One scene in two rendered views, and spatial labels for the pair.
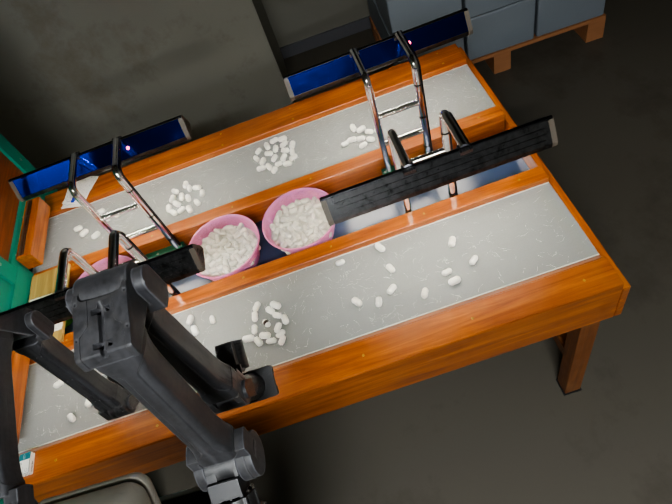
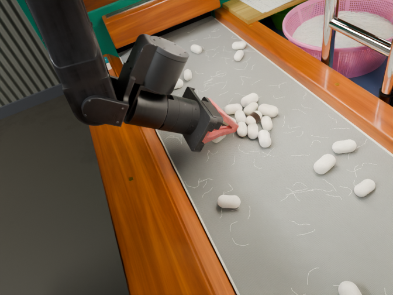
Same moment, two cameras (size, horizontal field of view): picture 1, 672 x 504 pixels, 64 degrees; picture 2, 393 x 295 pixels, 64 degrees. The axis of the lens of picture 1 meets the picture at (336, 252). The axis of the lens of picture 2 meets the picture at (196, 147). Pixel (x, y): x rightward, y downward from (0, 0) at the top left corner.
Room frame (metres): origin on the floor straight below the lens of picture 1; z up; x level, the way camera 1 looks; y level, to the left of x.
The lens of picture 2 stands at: (0.76, 0.28, 1.14)
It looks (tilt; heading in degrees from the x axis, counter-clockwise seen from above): 45 degrees down; 75
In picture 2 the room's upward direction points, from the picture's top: 18 degrees counter-clockwise
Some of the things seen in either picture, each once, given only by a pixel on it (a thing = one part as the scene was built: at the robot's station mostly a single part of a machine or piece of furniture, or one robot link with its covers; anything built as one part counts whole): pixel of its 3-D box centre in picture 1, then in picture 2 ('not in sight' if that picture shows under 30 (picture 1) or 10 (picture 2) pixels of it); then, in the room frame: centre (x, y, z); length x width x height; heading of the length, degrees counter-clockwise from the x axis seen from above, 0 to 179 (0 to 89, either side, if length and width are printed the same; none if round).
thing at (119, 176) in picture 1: (130, 206); not in sight; (1.50, 0.59, 0.90); 0.20 x 0.19 x 0.45; 85
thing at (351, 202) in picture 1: (435, 167); not in sight; (0.93, -0.32, 1.08); 0.62 x 0.08 x 0.07; 85
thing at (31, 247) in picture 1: (33, 231); not in sight; (1.68, 1.02, 0.83); 0.30 x 0.06 x 0.07; 175
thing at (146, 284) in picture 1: (182, 352); not in sight; (0.49, 0.29, 1.40); 0.11 x 0.06 x 0.43; 83
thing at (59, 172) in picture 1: (100, 155); not in sight; (1.58, 0.59, 1.08); 0.62 x 0.08 x 0.07; 85
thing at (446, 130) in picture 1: (434, 190); not in sight; (1.01, -0.34, 0.90); 0.20 x 0.19 x 0.45; 85
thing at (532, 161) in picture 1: (524, 159); not in sight; (1.17, -0.73, 0.66); 1.22 x 0.02 x 0.16; 175
